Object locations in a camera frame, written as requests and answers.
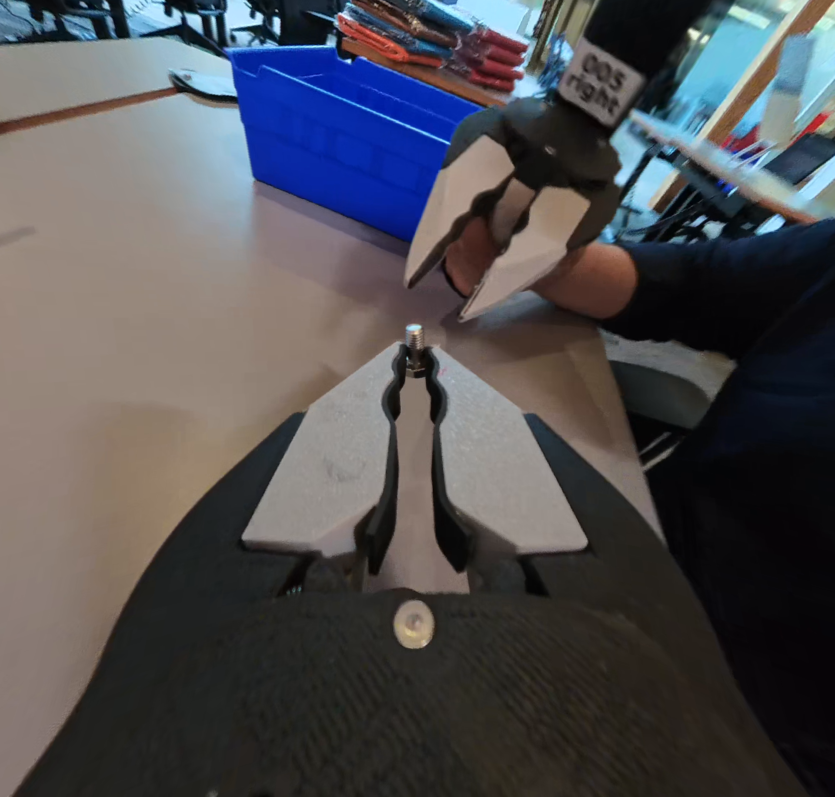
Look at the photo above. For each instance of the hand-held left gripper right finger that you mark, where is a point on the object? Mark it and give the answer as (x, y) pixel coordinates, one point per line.
(509, 477)

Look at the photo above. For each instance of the grey chair seat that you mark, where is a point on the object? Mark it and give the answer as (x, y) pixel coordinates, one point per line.
(672, 389)

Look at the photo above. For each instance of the round metal table grommet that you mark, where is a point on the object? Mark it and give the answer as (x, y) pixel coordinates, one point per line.
(205, 85)

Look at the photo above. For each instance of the person's right forearm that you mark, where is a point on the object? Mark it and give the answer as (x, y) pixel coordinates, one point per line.
(704, 288)

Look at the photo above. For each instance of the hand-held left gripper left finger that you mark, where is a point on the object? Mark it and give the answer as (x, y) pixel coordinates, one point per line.
(313, 477)

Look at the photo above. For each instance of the wooden background desk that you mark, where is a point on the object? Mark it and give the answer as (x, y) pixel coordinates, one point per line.
(730, 167)

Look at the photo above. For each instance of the person's right hand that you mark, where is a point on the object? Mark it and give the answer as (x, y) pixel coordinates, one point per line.
(597, 278)

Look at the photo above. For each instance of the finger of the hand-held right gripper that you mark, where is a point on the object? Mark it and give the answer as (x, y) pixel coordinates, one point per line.
(456, 190)
(548, 229)

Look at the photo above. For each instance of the silver bolt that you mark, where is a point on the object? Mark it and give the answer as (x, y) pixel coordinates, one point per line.
(414, 337)

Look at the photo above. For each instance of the blue plastic bin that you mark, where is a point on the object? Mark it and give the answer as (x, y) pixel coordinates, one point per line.
(326, 138)

